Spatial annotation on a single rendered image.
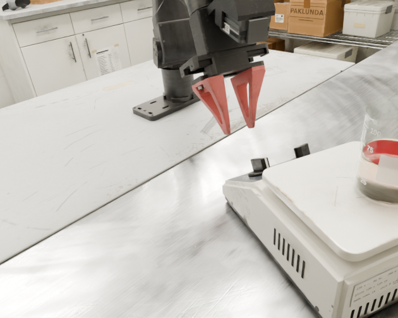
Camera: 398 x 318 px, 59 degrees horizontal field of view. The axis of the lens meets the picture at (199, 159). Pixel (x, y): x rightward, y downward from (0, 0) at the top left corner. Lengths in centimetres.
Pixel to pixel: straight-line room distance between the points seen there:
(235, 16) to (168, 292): 27
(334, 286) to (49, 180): 41
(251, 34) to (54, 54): 241
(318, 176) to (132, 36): 276
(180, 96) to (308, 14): 204
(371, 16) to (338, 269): 237
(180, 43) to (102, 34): 225
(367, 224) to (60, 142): 51
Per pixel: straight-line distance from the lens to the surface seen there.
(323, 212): 29
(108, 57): 292
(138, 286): 36
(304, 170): 33
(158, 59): 67
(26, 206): 51
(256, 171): 39
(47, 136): 68
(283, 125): 60
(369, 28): 260
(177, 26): 65
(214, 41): 43
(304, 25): 269
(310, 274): 30
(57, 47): 273
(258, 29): 38
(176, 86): 69
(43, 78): 272
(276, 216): 31
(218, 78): 42
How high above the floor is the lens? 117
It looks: 32 degrees down
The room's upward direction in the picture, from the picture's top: 6 degrees counter-clockwise
